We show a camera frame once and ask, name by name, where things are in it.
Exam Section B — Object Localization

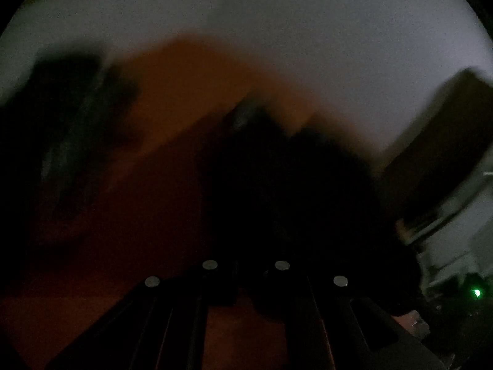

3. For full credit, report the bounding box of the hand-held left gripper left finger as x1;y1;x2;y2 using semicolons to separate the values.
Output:
46;258;239;370

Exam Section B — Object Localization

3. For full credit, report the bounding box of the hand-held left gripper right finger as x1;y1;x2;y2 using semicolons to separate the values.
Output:
256;258;449;370

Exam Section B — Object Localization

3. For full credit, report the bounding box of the dark green sweater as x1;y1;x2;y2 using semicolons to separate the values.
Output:
196;96;422;320

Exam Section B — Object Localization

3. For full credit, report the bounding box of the brown wooden wardrobe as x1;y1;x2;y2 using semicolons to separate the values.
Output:
379;67;493;224

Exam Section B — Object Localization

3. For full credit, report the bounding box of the orange blanket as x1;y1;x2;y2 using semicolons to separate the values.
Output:
0;35;370;370

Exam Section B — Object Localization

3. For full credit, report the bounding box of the dark green garment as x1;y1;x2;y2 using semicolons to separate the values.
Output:
0;52;141;247

